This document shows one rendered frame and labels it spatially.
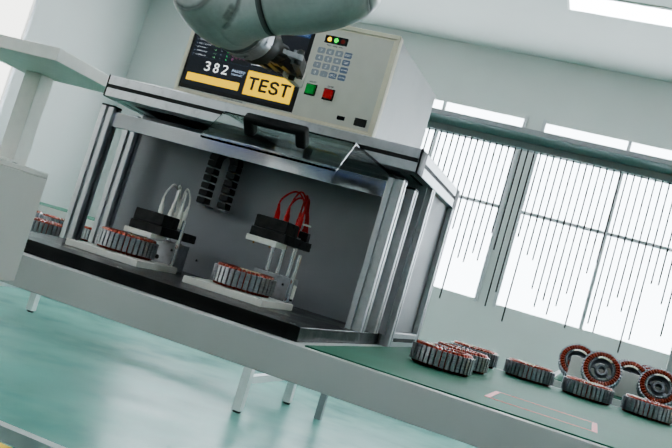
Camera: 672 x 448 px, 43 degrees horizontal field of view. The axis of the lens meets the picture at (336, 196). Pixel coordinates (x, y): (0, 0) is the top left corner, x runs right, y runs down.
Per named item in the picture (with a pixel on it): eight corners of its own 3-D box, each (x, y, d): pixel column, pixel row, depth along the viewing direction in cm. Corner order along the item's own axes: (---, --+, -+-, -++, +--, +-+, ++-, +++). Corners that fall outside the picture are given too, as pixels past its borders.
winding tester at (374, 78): (371, 139, 160) (401, 36, 162) (171, 91, 174) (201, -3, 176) (413, 178, 197) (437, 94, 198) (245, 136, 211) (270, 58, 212)
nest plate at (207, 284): (260, 307, 139) (263, 299, 139) (181, 281, 144) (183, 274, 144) (291, 311, 153) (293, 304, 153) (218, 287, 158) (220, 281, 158)
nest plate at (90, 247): (135, 266, 147) (137, 259, 147) (64, 244, 151) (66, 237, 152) (176, 274, 161) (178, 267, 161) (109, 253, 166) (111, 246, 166)
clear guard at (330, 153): (335, 171, 131) (346, 134, 131) (199, 136, 138) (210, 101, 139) (385, 205, 161) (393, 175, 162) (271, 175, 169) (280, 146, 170)
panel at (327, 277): (384, 334, 165) (427, 186, 168) (101, 245, 186) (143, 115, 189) (385, 335, 166) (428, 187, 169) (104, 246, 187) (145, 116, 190)
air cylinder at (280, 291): (281, 306, 158) (290, 277, 159) (245, 295, 161) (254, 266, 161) (290, 307, 163) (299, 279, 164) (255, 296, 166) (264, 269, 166)
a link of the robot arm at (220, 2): (206, 60, 132) (286, 50, 128) (157, 23, 117) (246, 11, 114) (206, -6, 134) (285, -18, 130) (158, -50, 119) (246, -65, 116)
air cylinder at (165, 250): (170, 270, 166) (178, 243, 167) (137, 260, 169) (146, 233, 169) (181, 273, 171) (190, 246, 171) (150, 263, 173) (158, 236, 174)
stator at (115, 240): (133, 258, 149) (140, 237, 149) (81, 241, 153) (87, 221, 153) (164, 264, 160) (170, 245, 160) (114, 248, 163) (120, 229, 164)
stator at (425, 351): (478, 378, 152) (483, 358, 152) (459, 377, 142) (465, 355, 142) (420, 359, 157) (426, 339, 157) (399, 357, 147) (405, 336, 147)
